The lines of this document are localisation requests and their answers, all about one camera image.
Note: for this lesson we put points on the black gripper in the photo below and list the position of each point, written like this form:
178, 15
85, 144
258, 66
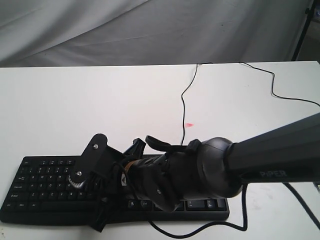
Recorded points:
114, 208

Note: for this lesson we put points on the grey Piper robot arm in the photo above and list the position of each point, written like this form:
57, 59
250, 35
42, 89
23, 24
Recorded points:
212, 169

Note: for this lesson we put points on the black acer keyboard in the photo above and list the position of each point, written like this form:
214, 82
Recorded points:
41, 195

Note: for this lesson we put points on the white backdrop cloth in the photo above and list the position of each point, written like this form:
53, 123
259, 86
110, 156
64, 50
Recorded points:
65, 33

